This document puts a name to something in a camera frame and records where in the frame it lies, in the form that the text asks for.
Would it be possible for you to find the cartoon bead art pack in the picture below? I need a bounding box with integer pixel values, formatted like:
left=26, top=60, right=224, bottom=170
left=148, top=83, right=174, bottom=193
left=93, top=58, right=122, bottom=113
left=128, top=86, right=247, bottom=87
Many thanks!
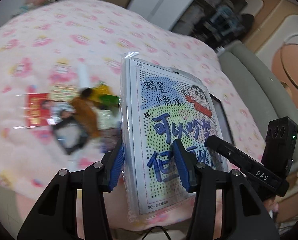
left=120, top=52, right=227, bottom=220

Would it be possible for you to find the white lint roller refill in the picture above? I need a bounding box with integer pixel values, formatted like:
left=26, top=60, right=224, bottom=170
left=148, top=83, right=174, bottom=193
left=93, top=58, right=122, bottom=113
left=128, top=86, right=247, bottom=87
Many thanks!
left=77, top=63, right=92, bottom=90

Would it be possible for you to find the black Daphne shoe box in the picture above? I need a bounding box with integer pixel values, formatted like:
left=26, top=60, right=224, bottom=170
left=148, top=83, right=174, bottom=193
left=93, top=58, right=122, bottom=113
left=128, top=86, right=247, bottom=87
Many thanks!
left=210, top=94, right=234, bottom=145

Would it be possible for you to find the grey upholstered headboard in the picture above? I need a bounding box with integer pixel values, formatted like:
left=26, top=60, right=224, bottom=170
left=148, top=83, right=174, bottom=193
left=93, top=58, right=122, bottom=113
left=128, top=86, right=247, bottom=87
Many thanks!
left=217, top=41, right=298, bottom=173

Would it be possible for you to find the brown wooden comb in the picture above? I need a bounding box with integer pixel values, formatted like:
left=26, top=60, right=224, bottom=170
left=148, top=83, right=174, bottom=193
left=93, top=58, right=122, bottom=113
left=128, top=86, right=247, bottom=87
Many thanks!
left=70, top=96, right=101, bottom=138

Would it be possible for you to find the red envelope packet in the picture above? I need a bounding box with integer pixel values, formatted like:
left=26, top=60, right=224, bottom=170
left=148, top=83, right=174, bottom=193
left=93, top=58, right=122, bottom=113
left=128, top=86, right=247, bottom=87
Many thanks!
left=25, top=93, right=52, bottom=128

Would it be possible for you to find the yellow printed card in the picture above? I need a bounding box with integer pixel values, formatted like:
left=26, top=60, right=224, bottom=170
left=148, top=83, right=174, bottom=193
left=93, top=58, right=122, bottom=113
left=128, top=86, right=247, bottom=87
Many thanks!
left=48, top=84, right=79, bottom=102

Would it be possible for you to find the green yellow snack wrapper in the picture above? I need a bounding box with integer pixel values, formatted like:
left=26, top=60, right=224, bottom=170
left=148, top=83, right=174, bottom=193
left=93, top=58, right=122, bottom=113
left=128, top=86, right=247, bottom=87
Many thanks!
left=94, top=82, right=120, bottom=107

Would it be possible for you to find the black glass display cabinet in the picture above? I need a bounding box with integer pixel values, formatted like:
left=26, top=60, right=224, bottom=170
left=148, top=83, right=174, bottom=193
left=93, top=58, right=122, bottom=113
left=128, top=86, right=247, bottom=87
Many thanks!
left=171, top=0, right=255, bottom=49

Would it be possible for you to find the pink cartoon print bedspread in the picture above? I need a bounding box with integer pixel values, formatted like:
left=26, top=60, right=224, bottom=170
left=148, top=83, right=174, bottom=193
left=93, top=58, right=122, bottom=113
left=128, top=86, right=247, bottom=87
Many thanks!
left=0, top=0, right=265, bottom=234

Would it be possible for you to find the black square frame case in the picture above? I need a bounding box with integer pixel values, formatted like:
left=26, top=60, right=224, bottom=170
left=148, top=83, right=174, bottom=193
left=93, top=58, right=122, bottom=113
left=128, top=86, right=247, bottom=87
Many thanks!
left=52, top=116, right=89, bottom=155

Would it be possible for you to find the round orange wall decor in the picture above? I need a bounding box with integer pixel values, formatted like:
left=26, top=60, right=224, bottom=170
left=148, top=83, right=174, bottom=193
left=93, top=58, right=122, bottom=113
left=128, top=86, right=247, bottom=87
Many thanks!
left=271, top=34, right=298, bottom=108

